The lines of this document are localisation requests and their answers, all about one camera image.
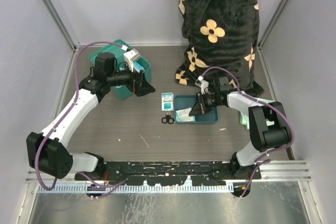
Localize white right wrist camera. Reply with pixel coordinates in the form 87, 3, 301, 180
195, 76, 209, 94

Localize black handled scissors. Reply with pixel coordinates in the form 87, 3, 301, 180
161, 111, 175, 124

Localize aluminium slotted rail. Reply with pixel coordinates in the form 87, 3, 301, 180
25, 161, 234, 194

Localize teal white sachet packet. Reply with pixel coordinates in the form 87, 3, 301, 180
161, 92, 174, 111

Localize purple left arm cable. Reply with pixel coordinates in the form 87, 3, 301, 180
35, 41, 131, 198

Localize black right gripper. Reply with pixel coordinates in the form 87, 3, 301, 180
190, 91, 222, 116

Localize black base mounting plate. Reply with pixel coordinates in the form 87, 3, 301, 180
86, 159, 255, 186

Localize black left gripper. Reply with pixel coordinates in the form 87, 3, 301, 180
107, 60, 155, 96

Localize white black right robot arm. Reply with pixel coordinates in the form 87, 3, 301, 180
189, 76, 292, 179

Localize teal medicine kit box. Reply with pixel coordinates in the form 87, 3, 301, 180
88, 39, 152, 101

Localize black floral plush blanket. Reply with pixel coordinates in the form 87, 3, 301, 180
175, 0, 264, 97

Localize dark teal divided tray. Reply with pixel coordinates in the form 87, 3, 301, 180
174, 94, 218, 124

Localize light green cloth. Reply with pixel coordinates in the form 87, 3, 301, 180
240, 98, 275, 131

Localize white gauze pad stack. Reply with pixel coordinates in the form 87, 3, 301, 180
175, 108, 195, 122

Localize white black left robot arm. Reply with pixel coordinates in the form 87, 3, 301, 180
26, 49, 155, 180

